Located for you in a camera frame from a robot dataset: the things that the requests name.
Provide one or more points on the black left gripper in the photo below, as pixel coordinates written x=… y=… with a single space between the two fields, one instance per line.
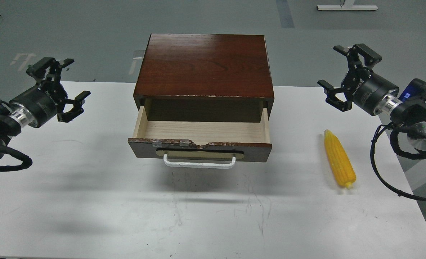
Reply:
x=47 y=98

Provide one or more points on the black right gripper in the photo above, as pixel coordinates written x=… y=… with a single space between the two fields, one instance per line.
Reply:
x=362 y=86

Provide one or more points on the yellow corn cob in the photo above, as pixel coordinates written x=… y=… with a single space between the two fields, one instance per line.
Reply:
x=339 y=161

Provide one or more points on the wooden drawer with white handle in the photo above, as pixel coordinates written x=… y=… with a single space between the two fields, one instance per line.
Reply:
x=194 y=144

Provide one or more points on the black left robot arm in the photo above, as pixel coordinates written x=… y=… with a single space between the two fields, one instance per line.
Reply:
x=12 y=160

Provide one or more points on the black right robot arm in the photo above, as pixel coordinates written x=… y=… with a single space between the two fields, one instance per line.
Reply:
x=407 y=112

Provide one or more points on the dark wooden drawer cabinet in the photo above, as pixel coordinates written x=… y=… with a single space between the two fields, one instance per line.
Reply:
x=217 y=66

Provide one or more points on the white table base background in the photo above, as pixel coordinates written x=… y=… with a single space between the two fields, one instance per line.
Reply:
x=347 y=5

